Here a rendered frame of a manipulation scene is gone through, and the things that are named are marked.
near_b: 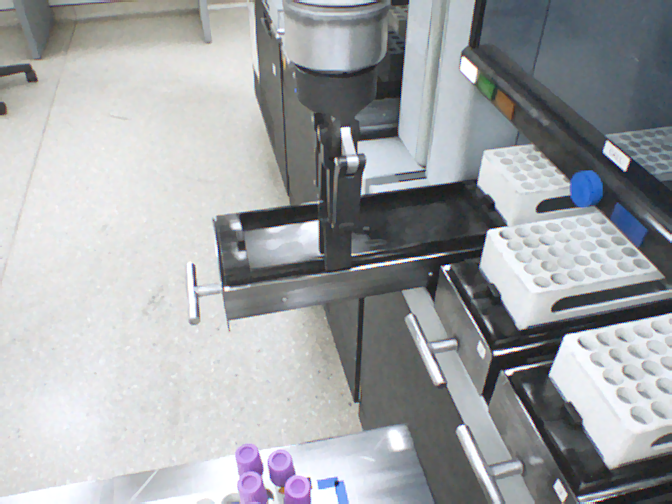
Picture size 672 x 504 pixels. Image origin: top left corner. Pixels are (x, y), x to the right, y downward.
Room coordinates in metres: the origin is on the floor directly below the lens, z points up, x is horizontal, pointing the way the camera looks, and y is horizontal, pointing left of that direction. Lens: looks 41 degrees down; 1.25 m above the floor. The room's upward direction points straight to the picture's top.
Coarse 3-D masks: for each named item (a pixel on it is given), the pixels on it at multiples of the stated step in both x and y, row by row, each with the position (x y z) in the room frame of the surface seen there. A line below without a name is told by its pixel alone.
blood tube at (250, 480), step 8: (248, 472) 0.16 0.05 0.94; (256, 472) 0.16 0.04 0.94; (240, 480) 0.16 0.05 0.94; (248, 480) 0.16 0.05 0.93; (256, 480) 0.16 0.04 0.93; (240, 488) 0.15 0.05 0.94; (248, 488) 0.16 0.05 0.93; (256, 488) 0.15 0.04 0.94; (264, 488) 0.16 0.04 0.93; (240, 496) 0.15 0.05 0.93; (248, 496) 0.15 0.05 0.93; (256, 496) 0.15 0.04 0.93; (264, 496) 0.16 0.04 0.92
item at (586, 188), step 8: (576, 176) 0.39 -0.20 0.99; (584, 176) 0.39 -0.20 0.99; (592, 176) 0.38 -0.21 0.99; (576, 184) 0.39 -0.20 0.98; (584, 184) 0.38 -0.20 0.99; (592, 184) 0.38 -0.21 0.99; (600, 184) 0.38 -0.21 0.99; (576, 192) 0.39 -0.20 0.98; (584, 192) 0.38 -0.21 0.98; (592, 192) 0.37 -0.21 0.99; (600, 192) 0.37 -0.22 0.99; (576, 200) 0.39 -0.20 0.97; (584, 200) 0.38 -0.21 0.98; (592, 200) 0.37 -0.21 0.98
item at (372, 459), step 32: (288, 448) 0.25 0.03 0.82; (320, 448) 0.25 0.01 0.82; (352, 448) 0.25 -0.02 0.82; (384, 448) 0.25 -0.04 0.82; (416, 448) 0.25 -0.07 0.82; (96, 480) 0.22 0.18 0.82; (128, 480) 0.22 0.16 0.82; (160, 480) 0.22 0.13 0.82; (192, 480) 0.22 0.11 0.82; (224, 480) 0.22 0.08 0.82; (320, 480) 0.22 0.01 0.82; (352, 480) 0.22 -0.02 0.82; (384, 480) 0.22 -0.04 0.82; (416, 480) 0.22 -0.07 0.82
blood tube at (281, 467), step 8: (272, 456) 0.17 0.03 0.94; (280, 456) 0.18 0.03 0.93; (288, 456) 0.17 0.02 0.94; (272, 464) 0.17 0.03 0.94; (280, 464) 0.17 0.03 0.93; (288, 464) 0.17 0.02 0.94; (272, 472) 0.17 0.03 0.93; (280, 472) 0.17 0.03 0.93; (288, 472) 0.17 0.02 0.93; (272, 480) 0.17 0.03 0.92; (280, 480) 0.17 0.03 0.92; (280, 488) 0.17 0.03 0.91; (280, 496) 0.17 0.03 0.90
